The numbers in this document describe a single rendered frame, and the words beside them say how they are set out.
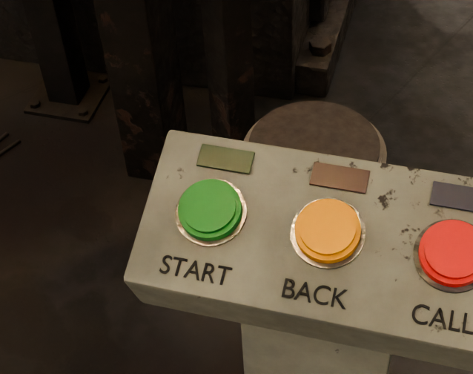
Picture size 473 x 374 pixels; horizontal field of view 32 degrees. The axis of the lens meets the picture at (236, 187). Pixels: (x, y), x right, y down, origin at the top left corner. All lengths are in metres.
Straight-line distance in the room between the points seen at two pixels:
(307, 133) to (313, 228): 0.20
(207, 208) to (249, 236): 0.03
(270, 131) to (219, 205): 0.19
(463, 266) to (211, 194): 0.16
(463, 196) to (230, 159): 0.15
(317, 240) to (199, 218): 0.07
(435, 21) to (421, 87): 0.21
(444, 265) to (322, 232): 0.07
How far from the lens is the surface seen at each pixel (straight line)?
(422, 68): 1.61
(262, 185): 0.52
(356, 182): 0.52
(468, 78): 1.61
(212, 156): 0.54
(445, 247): 0.50
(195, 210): 0.51
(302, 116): 0.71
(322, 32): 1.57
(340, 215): 0.50
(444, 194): 0.52
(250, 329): 0.55
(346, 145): 0.68
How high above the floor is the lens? 0.99
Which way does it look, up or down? 46 degrees down
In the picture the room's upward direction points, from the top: 4 degrees counter-clockwise
